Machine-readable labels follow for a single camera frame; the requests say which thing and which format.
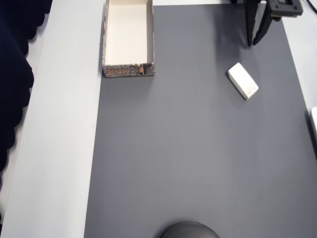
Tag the white rectangular block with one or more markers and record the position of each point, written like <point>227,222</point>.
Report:
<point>242,79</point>

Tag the stone print cardboard box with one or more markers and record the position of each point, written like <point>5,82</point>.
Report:
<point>127,32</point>

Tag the grey table mat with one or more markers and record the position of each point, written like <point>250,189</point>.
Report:
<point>185,148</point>

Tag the black round stand base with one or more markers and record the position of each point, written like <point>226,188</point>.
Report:
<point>189,230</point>

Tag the dark blue curtain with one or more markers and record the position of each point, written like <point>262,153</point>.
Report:
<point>11,74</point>

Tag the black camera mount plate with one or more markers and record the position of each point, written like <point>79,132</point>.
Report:
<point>284,8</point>

